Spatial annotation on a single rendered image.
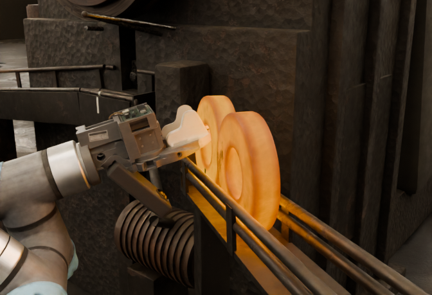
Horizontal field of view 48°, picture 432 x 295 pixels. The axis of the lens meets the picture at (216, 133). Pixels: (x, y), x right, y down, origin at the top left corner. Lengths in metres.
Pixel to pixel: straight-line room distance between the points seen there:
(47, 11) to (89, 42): 0.28
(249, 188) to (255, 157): 0.04
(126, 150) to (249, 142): 0.23
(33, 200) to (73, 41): 0.78
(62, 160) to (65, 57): 0.80
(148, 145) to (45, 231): 0.19
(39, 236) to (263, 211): 0.33
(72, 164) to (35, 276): 0.16
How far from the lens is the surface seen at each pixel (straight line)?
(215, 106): 0.71
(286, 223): 0.58
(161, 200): 0.74
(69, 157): 0.70
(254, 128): 0.56
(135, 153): 0.70
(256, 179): 0.54
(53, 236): 0.73
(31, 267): 0.64
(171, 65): 1.01
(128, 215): 0.99
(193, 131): 0.72
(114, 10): 1.13
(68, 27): 1.44
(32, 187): 0.71
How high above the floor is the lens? 0.93
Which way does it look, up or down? 16 degrees down
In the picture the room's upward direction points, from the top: straight up
